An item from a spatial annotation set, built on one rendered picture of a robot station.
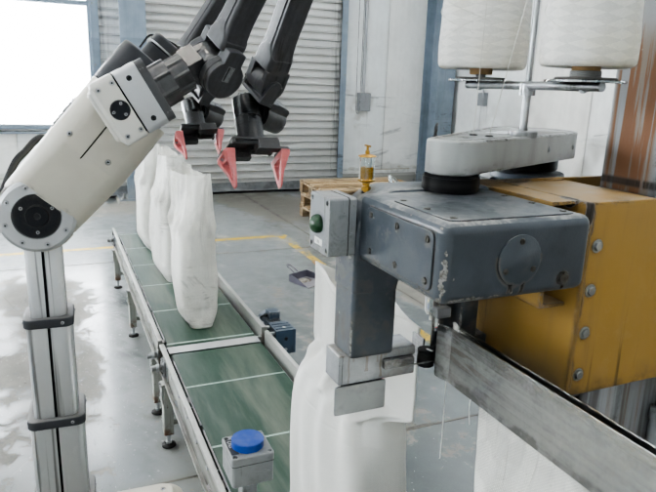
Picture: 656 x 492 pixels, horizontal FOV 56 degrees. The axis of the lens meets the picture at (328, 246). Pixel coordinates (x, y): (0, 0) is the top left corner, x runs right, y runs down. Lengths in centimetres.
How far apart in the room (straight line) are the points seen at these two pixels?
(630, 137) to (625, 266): 25
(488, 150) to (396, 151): 872
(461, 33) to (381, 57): 832
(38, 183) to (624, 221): 111
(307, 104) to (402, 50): 173
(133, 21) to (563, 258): 738
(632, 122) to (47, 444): 145
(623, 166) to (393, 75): 849
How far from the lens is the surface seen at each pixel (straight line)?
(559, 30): 101
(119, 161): 135
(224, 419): 221
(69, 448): 171
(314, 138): 902
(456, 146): 95
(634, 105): 119
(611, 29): 100
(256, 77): 132
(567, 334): 103
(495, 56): 118
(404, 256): 82
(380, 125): 952
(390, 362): 106
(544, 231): 84
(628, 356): 114
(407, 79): 972
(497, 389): 96
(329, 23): 910
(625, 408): 130
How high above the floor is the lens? 149
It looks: 15 degrees down
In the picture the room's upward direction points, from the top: 2 degrees clockwise
